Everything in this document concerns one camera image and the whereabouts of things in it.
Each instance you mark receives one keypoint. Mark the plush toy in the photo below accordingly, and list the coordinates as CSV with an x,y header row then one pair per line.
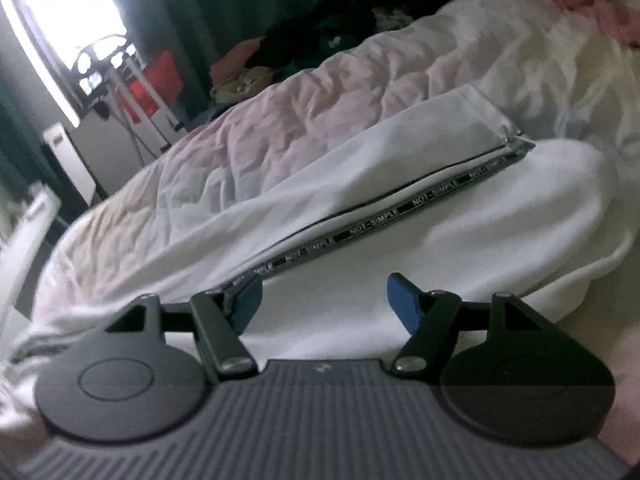
x,y
240,86

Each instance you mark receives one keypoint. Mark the green curtain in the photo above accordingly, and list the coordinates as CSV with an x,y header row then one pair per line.
x,y
20,125
225,5

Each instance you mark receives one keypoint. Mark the white pants with black tape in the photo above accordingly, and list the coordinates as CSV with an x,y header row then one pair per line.
x,y
450,240

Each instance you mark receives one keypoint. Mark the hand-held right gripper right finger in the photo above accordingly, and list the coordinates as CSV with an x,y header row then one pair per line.
x,y
402,305

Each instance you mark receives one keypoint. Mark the orange cloth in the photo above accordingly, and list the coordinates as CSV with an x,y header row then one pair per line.
x,y
232,57

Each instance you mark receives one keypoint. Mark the white radiator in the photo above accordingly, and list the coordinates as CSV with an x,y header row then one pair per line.
x,y
70,160

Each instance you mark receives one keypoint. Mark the pink cloth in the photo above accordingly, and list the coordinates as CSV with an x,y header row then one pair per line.
x,y
595,0

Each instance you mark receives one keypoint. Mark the red bag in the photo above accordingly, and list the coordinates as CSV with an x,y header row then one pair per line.
x,y
150,85

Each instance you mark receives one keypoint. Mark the pile of dark clothes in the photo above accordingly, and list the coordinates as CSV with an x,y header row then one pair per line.
x,y
320,35

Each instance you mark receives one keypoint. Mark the white metal rack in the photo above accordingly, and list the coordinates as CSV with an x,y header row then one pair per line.
x,y
125,105

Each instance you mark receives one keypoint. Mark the bright window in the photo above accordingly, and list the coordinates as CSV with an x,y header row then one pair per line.
x,y
60,20

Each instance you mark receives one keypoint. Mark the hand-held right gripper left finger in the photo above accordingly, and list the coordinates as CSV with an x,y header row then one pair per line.
x,y
248,305

